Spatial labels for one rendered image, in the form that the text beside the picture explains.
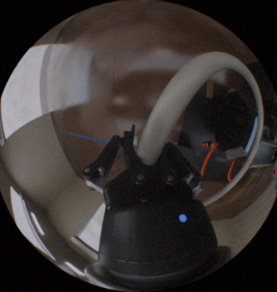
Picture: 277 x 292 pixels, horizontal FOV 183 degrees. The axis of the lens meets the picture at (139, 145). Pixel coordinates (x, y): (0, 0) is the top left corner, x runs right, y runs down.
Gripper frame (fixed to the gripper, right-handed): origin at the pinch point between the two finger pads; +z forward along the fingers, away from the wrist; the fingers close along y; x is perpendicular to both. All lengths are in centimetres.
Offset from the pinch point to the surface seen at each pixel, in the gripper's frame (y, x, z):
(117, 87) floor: -39, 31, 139
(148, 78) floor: 9, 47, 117
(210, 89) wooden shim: 92, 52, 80
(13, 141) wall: -556, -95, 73
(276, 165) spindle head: 75, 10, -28
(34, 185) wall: -532, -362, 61
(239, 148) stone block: 87, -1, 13
